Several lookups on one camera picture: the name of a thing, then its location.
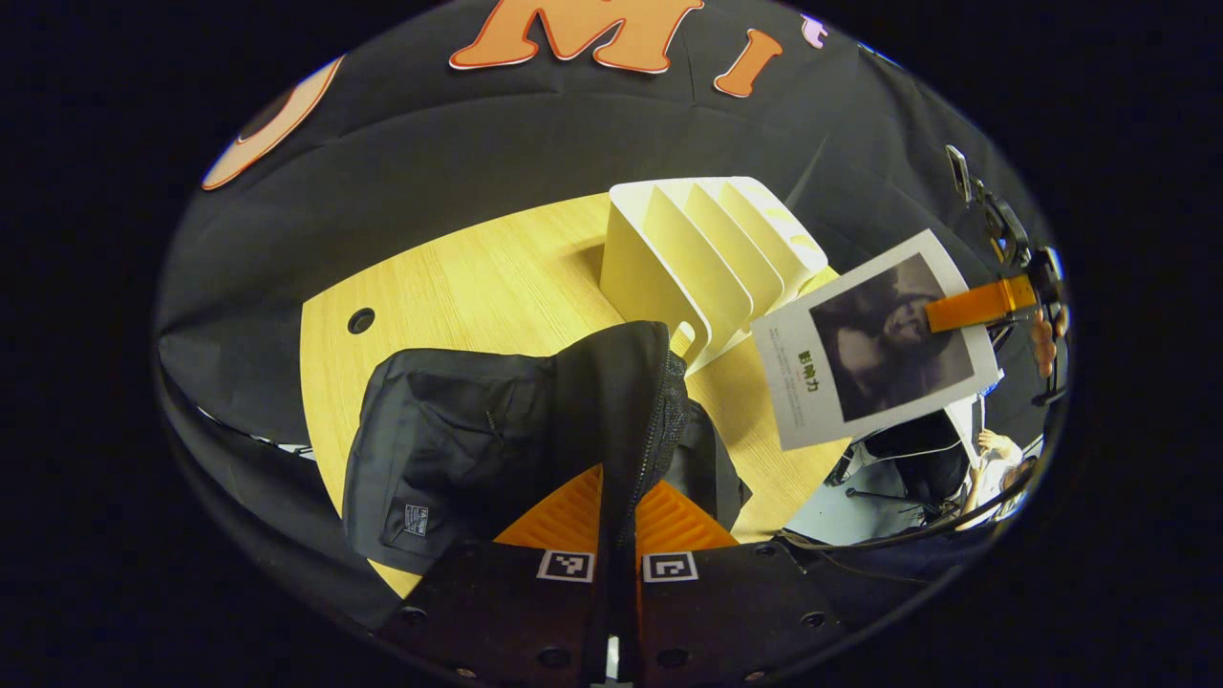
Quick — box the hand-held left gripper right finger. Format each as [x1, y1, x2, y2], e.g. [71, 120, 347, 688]
[629, 481, 853, 687]

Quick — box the black cable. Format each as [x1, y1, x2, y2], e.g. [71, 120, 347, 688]
[776, 463, 1042, 557]

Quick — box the black office chair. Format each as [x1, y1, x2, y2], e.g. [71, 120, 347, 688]
[826, 411, 974, 507]

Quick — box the black schoolbag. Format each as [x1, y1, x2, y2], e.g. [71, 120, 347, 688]
[341, 320, 754, 576]

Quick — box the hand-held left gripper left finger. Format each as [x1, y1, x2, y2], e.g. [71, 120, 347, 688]
[375, 464, 607, 687]

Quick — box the white bookshelf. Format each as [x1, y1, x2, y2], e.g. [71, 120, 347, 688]
[599, 175, 830, 376]

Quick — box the grey portrait cover book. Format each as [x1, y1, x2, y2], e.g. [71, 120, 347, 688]
[750, 228, 1004, 453]

